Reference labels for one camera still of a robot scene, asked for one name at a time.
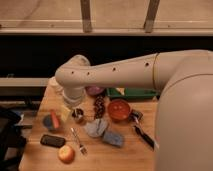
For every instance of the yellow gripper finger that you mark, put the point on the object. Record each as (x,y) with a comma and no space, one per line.
(65,113)

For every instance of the red yellow apple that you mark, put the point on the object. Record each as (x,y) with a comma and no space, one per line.
(66,154)

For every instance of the silver metal fork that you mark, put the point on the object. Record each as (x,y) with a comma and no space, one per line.
(78,142)

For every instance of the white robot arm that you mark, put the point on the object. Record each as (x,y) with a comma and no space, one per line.
(184,119)

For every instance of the small metal cup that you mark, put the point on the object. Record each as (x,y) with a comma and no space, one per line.
(78,115)

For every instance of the white paper cup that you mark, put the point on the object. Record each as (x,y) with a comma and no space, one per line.
(54,84)

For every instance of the orange carrot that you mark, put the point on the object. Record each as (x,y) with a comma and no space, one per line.
(54,119)

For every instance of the black rectangular case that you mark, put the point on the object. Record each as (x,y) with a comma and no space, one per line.
(52,141)

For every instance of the dark grape bunch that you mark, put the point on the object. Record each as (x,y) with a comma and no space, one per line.
(99,107)

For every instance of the grey cloth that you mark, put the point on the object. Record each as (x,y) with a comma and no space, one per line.
(96,128)

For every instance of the purple bowl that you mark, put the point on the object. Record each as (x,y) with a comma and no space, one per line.
(94,90)

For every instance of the green plastic tray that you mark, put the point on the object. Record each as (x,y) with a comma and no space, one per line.
(131,93)

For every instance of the red bowl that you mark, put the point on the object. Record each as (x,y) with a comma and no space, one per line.
(118,110)

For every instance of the blue sponge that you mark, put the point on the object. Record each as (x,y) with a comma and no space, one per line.
(113,138)

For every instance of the black chair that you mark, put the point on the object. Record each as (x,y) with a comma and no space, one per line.
(10,137)

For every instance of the yellow banana peel toy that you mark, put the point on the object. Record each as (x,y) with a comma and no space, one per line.
(120,90)

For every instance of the black handled kitchen tool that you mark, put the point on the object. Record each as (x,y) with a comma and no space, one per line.
(136,116)

